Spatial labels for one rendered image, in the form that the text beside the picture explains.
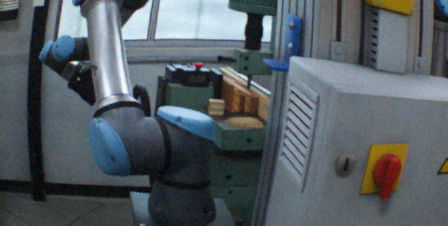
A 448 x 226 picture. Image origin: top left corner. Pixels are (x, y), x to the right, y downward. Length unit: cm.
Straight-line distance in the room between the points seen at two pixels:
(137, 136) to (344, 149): 55
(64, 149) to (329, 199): 262
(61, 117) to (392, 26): 251
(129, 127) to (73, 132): 207
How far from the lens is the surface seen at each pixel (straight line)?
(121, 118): 119
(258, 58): 198
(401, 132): 75
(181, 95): 192
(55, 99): 317
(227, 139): 175
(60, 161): 328
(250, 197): 190
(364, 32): 93
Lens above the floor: 136
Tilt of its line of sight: 13 degrees down
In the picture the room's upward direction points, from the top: 6 degrees clockwise
